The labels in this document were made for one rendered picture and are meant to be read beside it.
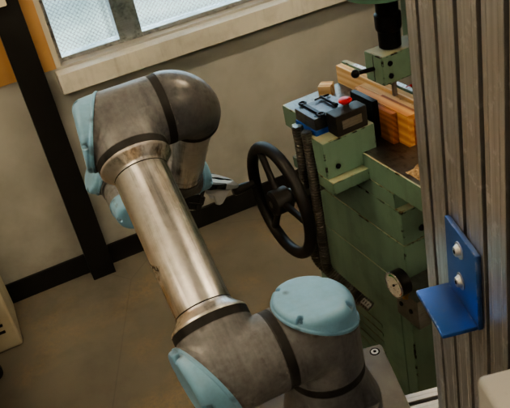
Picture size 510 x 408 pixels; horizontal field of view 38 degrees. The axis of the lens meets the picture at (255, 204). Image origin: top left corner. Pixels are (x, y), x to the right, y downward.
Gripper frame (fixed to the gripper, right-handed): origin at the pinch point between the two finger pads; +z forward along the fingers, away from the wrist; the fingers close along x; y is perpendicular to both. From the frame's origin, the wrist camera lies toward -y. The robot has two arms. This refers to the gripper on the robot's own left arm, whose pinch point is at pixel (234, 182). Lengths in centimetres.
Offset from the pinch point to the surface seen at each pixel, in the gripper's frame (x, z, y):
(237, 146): -116, 67, 24
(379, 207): 25.0, 23.5, -6.2
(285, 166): 18.5, 0.1, -11.2
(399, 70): 14.7, 25.2, -35.8
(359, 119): 20.8, 13.7, -24.4
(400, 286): 39.9, 22.8, 5.6
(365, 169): 22.6, 18.2, -13.9
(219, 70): -116, 50, -6
